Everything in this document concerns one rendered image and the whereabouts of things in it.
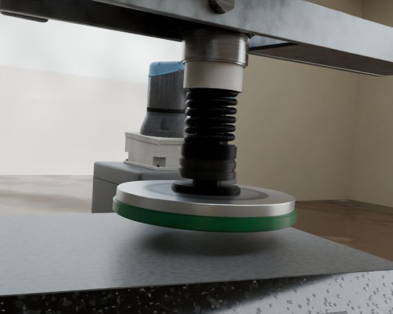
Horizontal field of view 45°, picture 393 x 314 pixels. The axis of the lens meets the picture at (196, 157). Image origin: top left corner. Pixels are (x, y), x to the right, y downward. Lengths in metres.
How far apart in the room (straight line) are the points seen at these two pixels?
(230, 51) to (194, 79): 0.05
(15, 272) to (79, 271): 0.05
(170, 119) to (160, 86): 0.12
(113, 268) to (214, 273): 0.09
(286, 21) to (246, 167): 6.42
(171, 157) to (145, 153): 0.11
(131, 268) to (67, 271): 0.06
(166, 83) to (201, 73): 1.15
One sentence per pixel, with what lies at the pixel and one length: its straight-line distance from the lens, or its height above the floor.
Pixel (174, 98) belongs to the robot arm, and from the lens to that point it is 1.70.
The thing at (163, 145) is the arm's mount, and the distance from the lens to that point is 1.61.
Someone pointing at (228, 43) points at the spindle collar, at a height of 1.09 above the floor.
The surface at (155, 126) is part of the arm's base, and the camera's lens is 1.70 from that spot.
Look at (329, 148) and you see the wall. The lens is 8.19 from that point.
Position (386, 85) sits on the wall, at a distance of 8.35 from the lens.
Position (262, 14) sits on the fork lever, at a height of 1.12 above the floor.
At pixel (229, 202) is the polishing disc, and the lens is 0.49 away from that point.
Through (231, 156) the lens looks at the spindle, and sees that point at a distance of 0.56.
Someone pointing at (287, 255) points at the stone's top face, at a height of 0.86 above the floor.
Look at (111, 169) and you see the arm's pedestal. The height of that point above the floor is 0.83.
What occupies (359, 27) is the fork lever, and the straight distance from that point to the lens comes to 0.70.
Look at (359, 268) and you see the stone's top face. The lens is 0.53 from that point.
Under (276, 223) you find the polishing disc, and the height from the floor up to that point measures 0.90.
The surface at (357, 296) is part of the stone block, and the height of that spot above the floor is 0.84.
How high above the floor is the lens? 0.99
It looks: 3 degrees down
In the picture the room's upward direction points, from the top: 4 degrees clockwise
